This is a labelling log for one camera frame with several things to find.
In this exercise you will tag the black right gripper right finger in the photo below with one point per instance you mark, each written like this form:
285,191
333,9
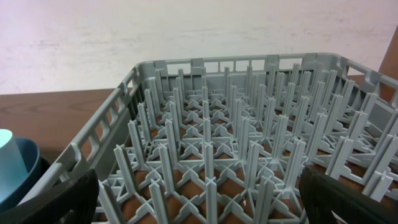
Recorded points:
323,197

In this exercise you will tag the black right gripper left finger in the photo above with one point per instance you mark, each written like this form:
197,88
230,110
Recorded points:
72,201

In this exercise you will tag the grey dishwasher rack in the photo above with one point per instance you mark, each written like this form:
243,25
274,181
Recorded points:
226,138

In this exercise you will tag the dark blue round plate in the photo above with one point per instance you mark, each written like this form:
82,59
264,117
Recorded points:
33,162

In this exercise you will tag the light blue plastic cup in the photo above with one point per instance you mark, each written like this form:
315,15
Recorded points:
13,169

